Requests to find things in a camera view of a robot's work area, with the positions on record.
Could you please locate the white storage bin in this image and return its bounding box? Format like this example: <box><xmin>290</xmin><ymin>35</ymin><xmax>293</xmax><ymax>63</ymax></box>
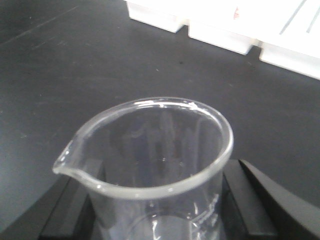
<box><xmin>188</xmin><ymin>0</ymin><xmax>259</xmax><ymax>55</ymax></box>
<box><xmin>257</xmin><ymin>0</ymin><xmax>320</xmax><ymax>79</ymax></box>
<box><xmin>126</xmin><ymin>0</ymin><xmax>188</xmax><ymax>33</ymax></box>

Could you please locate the clear glass beaker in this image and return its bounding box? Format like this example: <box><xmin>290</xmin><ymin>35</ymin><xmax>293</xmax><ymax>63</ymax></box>
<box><xmin>52</xmin><ymin>97</ymin><xmax>234</xmax><ymax>240</ymax></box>

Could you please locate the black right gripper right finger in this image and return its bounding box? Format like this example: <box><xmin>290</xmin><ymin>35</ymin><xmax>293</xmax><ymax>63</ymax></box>
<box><xmin>220</xmin><ymin>159</ymin><xmax>320</xmax><ymax>240</ymax></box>

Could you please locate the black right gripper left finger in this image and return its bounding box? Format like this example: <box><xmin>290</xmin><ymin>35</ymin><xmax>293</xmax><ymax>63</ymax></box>
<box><xmin>0</xmin><ymin>175</ymin><xmax>102</xmax><ymax>240</ymax></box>

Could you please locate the right white storage bin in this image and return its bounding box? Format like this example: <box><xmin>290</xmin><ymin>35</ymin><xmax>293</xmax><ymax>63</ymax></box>
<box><xmin>257</xmin><ymin>0</ymin><xmax>320</xmax><ymax>79</ymax></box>

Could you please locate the middle white storage bin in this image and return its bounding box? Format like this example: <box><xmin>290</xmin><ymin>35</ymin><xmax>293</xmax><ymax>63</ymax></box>
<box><xmin>188</xmin><ymin>0</ymin><xmax>259</xmax><ymax>55</ymax></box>

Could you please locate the left white storage bin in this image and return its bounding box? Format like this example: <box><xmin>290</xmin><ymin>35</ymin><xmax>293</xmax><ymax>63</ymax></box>
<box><xmin>126</xmin><ymin>0</ymin><xmax>188</xmax><ymax>33</ymax></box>

